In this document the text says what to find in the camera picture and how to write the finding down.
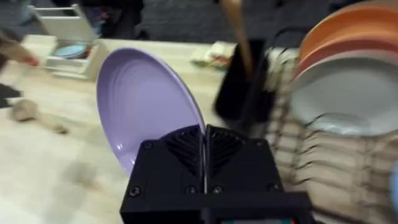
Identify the person's hand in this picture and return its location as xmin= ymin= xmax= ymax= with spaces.
xmin=0 ymin=30 xmax=40 ymax=68

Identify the wooden utensil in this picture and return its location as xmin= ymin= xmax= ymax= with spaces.
xmin=220 ymin=0 xmax=254 ymax=79

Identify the pale grey plate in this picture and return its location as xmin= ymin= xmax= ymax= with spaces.
xmin=289 ymin=49 xmax=398 ymax=137

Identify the white peg rack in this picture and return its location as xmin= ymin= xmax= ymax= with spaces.
xmin=28 ymin=4 xmax=105 ymax=82

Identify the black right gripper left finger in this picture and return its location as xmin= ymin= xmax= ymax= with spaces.
xmin=121 ymin=124 xmax=206 ymax=210

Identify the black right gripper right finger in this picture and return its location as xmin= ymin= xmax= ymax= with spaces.
xmin=205 ymin=124 xmax=285 ymax=195

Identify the flat black object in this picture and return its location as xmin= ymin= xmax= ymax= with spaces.
xmin=0 ymin=83 xmax=23 ymax=109

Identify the purple plate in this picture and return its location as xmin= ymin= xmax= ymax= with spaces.
xmin=95 ymin=47 xmax=206 ymax=175

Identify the orange plate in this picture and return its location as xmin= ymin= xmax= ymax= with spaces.
xmin=294 ymin=1 xmax=398 ymax=78

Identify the board with toy blocks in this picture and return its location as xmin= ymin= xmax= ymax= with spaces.
xmin=190 ymin=40 xmax=238 ymax=72

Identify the black wire dish rack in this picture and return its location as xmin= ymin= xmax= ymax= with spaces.
xmin=262 ymin=26 xmax=398 ymax=224

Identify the light blue plate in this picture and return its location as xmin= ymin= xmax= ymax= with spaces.
xmin=52 ymin=44 xmax=90 ymax=60

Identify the black cutlery holder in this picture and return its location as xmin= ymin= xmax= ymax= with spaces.
xmin=213 ymin=38 xmax=276 ymax=126

